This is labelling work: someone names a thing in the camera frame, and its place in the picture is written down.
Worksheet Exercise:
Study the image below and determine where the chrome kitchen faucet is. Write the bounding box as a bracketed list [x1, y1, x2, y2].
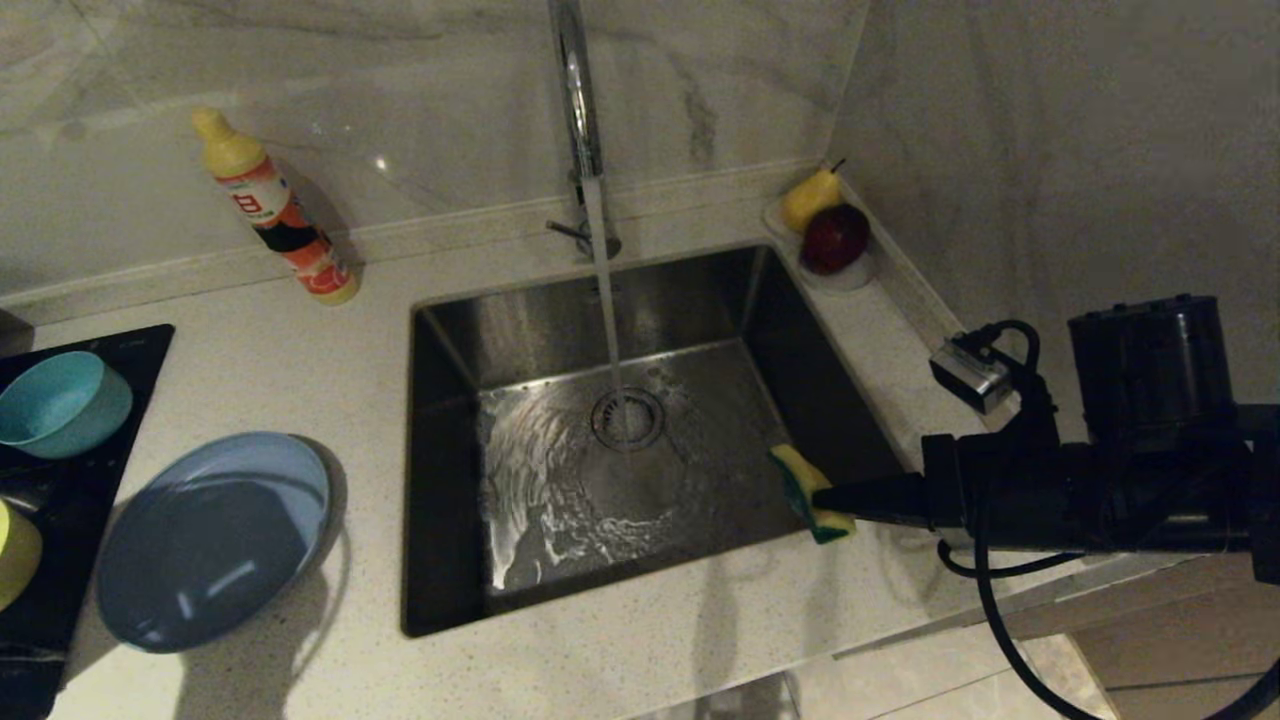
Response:
[546, 0, 623, 263]

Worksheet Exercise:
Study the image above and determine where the yellow sponge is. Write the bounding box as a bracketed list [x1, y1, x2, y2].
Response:
[768, 443, 858, 546]

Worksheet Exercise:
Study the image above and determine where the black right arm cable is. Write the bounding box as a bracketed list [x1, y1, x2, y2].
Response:
[935, 320, 1280, 720]

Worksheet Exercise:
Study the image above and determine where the yellow bowl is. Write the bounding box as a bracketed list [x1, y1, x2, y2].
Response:
[0, 498, 44, 613]

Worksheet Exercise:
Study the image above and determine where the stainless steel sink basin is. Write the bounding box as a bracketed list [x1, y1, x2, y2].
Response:
[401, 245, 919, 639]

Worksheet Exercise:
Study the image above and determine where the blue plate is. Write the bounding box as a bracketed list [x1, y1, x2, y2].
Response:
[95, 431, 333, 654]

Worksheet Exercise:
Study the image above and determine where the teal bowl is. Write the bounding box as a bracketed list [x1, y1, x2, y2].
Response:
[0, 350, 134, 460]

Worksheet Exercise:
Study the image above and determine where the round metal drain strainer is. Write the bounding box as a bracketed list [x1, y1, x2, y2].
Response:
[591, 388, 666, 453]

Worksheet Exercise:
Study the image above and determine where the dark red apple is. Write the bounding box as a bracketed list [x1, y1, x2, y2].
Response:
[799, 203, 871, 276]

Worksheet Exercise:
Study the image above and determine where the wooden cabinet front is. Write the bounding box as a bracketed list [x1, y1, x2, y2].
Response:
[997, 560, 1280, 720]

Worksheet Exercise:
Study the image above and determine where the running water stream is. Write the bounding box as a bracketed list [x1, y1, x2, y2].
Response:
[582, 175, 631, 401]

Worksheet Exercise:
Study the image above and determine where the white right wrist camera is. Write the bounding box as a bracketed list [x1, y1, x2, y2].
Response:
[928, 335, 1013, 416]

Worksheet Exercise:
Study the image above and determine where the small white fruit dish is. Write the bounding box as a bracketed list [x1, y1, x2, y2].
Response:
[763, 197, 874, 292]

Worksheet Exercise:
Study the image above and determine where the black induction cooktop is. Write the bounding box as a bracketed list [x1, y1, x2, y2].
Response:
[0, 324, 175, 720]

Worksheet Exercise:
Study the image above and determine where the yellow pear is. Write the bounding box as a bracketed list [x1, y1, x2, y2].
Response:
[781, 158, 846, 234]

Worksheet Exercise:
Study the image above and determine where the orange white dish soap bottle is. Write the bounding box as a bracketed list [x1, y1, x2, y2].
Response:
[192, 107, 359, 306]

